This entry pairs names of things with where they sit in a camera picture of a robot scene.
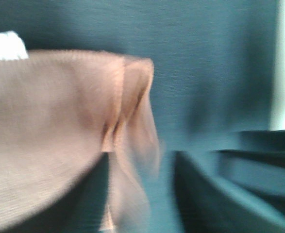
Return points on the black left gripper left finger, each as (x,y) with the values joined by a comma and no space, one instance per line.
(81,210)

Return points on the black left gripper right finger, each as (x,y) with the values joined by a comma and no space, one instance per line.
(231,191)

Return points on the brown microfibre towel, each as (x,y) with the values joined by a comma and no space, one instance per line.
(59,111)

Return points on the black table mat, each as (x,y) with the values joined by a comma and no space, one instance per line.
(214,67)

